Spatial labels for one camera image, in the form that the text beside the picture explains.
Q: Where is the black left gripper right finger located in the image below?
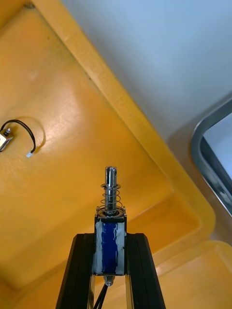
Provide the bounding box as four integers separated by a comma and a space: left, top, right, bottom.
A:
124, 232, 167, 309

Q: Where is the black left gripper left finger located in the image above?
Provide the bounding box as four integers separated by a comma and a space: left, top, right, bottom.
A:
56, 232, 96, 309

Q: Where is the blue label metal solenoid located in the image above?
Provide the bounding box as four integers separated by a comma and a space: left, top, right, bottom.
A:
93, 166, 128, 309

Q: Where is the steel tray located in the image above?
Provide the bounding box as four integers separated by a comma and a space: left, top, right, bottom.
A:
190, 97, 232, 217

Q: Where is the metal solenoid with black cable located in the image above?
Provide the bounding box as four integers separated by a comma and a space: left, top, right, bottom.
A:
0, 119, 37, 159

